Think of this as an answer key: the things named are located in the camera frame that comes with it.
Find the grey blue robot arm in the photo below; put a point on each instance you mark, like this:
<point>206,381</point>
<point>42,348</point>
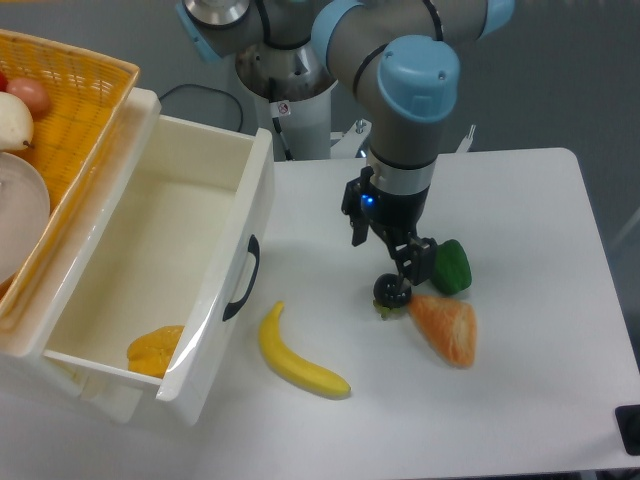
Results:
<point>397,59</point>

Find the white plate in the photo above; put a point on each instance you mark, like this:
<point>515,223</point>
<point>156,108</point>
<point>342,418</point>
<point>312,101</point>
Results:
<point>25,210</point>

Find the pink peach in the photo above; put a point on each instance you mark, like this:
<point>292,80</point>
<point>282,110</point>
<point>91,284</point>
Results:
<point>32,93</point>

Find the yellow woven basket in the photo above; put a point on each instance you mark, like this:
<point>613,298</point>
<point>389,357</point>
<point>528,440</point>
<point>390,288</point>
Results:
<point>88,89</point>

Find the black grape bunch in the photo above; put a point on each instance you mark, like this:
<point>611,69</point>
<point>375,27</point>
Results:
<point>392,293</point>

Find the orange fruit piece in drawer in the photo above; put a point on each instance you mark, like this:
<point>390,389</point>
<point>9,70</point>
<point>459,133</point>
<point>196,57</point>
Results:
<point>151,353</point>

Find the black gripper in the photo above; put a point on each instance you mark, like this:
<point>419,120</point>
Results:
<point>393,218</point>

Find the white pear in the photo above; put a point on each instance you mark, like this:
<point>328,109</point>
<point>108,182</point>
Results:
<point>17,125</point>

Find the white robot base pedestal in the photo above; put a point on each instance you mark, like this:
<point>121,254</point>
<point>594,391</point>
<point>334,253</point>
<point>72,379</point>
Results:
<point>292,91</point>

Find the white drawer cabinet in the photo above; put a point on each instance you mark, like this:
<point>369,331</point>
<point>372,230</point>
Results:
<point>36,298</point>

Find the orange citrus segment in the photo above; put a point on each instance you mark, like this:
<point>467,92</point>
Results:
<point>449,325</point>

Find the black object at table edge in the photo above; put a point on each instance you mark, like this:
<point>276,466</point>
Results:
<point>628,420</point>

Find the green bell pepper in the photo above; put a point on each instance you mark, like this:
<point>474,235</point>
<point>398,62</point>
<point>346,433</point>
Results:
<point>452,272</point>

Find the yellow banana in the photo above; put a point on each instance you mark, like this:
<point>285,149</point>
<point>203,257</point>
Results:
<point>293,368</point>

